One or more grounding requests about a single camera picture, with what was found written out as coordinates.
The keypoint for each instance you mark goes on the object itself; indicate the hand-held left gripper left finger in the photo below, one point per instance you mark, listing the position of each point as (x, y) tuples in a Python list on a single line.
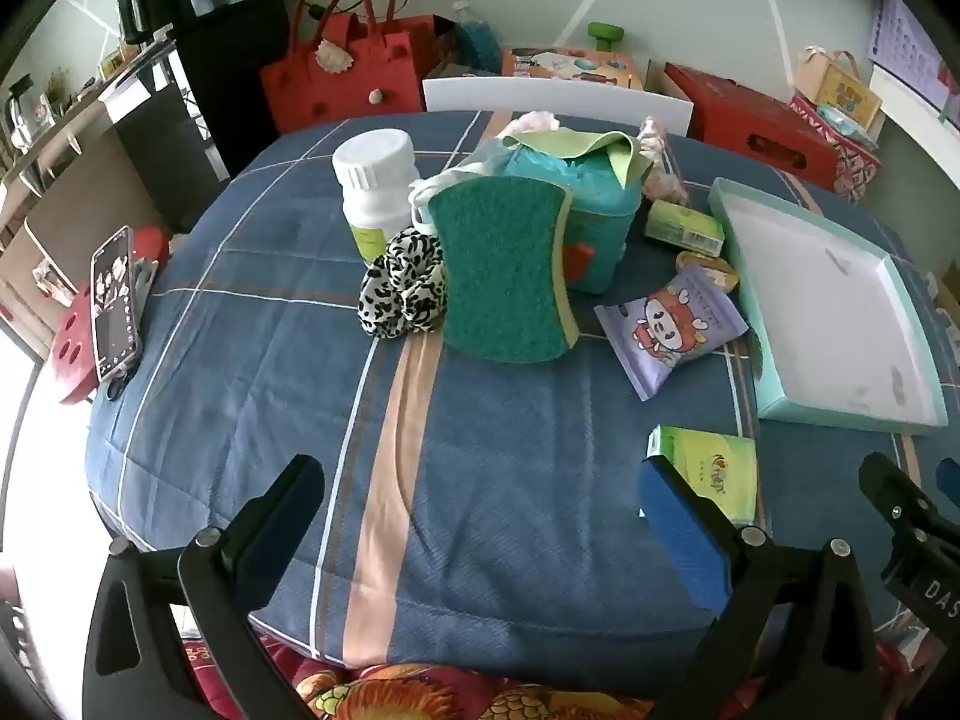
[(274, 532)]

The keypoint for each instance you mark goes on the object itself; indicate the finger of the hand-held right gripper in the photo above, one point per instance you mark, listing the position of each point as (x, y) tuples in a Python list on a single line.
[(896, 499), (949, 474)]

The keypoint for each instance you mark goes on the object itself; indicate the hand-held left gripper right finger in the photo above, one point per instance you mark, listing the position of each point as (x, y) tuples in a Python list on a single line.
[(679, 529)]

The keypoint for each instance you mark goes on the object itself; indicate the purple cartoon snack packet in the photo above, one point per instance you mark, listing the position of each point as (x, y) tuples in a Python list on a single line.
[(667, 330)]

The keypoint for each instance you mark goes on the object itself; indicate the teal shallow tray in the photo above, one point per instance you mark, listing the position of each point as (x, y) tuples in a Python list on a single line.
[(817, 315)]

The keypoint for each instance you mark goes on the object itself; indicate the teal plastic basket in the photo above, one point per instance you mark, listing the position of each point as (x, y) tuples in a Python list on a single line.
[(604, 240)]

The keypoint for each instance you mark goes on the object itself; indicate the light green cloth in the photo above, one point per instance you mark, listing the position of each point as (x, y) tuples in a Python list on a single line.
[(570, 141)]

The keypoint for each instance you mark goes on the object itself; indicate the blue plaid tablecloth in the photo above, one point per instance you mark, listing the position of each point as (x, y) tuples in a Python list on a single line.
[(262, 390)]

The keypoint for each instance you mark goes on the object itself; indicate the red printed blanket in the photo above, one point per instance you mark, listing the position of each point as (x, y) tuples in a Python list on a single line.
[(465, 694)]

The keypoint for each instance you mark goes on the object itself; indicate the yellow wrapped snack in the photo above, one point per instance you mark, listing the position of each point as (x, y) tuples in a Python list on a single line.
[(709, 270)]

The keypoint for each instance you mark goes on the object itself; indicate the red perforated stand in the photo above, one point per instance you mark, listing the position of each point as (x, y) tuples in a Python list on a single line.
[(71, 352)]

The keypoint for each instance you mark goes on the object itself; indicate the leopard print scrunchie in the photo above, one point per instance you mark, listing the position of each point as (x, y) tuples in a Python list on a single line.
[(401, 292)]

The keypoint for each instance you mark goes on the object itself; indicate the smartphone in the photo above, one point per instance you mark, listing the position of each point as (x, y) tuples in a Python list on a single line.
[(112, 307)]

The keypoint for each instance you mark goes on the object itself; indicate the small green carton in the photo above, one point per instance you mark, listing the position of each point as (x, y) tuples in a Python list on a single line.
[(682, 229)]

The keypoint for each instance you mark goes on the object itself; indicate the green scouring sponge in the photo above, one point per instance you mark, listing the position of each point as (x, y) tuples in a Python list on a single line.
[(502, 270)]

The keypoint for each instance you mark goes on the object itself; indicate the red patterned tin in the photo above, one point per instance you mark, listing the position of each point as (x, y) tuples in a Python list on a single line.
[(855, 165)]

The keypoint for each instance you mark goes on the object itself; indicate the white desk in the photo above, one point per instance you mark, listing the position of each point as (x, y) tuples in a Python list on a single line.
[(915, 120)]

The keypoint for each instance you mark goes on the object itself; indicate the white plastic bottle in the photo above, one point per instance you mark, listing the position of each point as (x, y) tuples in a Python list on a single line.
[(375, 187)]

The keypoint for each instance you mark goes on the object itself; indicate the wet wipes packet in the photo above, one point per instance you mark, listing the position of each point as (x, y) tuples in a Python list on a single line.
[(840, 120)]

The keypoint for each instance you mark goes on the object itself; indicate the wooden sideboard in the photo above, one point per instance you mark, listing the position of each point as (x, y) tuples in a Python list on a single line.
[(75, 187)]

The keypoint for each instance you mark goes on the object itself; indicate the red cardboard gift box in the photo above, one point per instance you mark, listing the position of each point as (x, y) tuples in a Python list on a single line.
[(750, 127)]

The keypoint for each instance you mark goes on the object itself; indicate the lavender perforated basket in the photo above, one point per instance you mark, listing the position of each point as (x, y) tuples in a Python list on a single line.
[(900, 37)]

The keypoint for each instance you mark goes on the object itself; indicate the black cabinet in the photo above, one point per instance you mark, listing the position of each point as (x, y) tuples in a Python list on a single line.
[(225, 90)]

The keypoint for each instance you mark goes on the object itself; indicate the red felt handbag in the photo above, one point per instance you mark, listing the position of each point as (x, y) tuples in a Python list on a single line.
[(352, 67)]

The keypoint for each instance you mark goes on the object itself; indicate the orange toy box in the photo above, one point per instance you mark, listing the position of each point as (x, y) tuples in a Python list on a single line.
[(570, 64)]

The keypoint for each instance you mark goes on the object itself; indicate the glass kettle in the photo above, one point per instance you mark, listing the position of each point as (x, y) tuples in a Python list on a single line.
[(30, 116)]

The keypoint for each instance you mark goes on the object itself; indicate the blue plastic bottle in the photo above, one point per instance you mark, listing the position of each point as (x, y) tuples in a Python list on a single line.
[(476, 45)]

